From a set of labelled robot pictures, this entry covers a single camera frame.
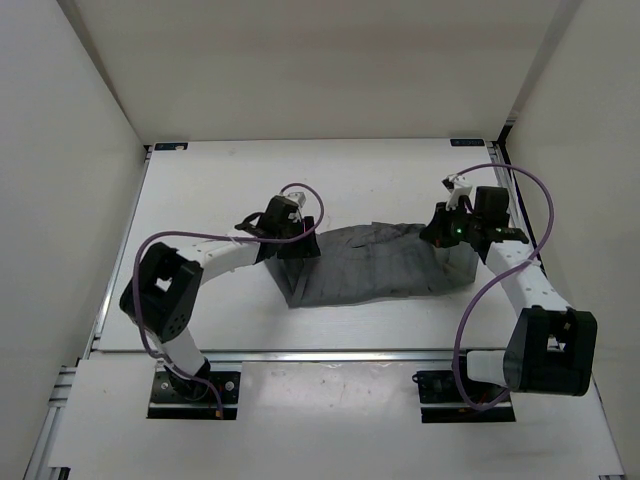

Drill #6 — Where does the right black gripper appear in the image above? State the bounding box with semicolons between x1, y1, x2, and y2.
420;200;481;248

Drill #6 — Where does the grey pleated skirt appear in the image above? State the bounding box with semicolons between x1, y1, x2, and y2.
265;222;479;308

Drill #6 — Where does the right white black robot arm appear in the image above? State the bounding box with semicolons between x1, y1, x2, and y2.
420;177;597;410

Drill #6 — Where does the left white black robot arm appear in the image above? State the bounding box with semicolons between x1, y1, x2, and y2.
119;192;320;402

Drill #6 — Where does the right blue label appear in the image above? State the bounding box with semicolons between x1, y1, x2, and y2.
450;138;485;147

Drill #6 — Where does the blue label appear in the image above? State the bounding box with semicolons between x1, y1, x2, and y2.
450;138;485;147
154;142;188;151

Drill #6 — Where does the left blue label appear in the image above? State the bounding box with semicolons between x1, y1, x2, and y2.
154;142;188;151

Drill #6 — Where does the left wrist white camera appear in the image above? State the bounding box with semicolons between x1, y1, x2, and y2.
285;191;306;208

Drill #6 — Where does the wrist white camera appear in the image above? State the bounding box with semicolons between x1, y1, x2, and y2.
285;191;306;208
442;173;473;211

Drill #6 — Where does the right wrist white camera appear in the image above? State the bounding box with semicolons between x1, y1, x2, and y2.
442;173;473;211

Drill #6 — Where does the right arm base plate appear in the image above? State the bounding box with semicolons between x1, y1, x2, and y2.
412;370;516;424

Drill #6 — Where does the aluminium front rail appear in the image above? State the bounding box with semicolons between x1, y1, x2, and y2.
82;349;471;366

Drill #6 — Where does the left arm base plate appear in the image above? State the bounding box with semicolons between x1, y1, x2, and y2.
147;367;241;421

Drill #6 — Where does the right aluminium frame rail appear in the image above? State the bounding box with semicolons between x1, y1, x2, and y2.
487;140;626;476

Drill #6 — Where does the aluminium frame rail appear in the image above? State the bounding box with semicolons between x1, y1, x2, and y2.
23;145;154;479
487;140;626;476

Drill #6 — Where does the left aluminium frame rail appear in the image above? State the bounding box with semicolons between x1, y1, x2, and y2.
23;145;154;479

